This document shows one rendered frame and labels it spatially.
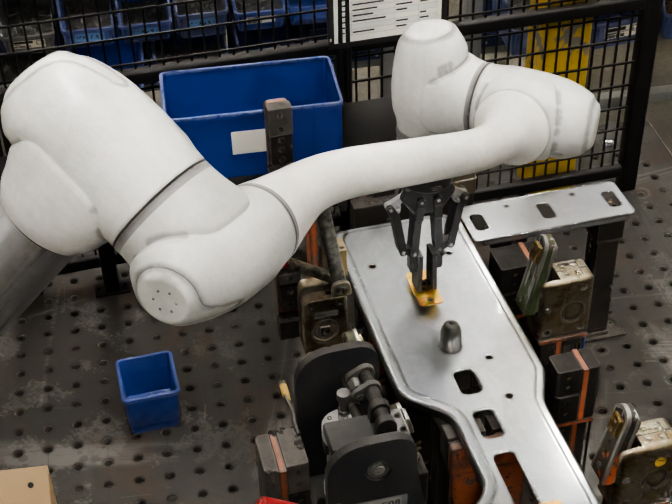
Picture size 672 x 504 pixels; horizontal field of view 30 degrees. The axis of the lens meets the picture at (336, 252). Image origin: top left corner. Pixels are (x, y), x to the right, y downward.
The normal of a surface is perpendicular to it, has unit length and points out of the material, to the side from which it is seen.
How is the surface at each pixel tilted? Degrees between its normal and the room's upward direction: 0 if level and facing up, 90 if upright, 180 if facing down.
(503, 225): 0
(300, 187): 41
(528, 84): 3
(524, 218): 0
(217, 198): 45
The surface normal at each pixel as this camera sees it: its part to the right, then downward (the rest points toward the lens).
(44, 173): -0.38, 0.29
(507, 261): -0.03, -0.79
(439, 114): -0.39, 0.61
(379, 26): 0.25, 0.59
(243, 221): 0.50, -0.59
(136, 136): 0.37, -0.38
